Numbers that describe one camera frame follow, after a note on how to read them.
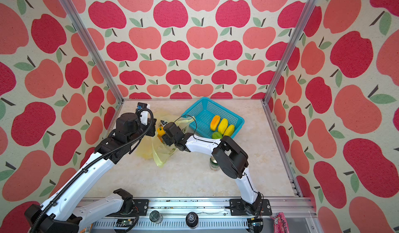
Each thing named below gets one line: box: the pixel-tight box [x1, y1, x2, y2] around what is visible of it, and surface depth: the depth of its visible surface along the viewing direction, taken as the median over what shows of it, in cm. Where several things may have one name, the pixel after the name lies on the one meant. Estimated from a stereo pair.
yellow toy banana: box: [218, 118, 229, 135], surface depth 103 cm
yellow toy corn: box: [223, 124, 235, 137], surface depth 100 cm
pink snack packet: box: [270, 212, 290, 233], surface depth 70 cm
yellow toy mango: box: [210, 114, 221, 132], surface depth 104 cm
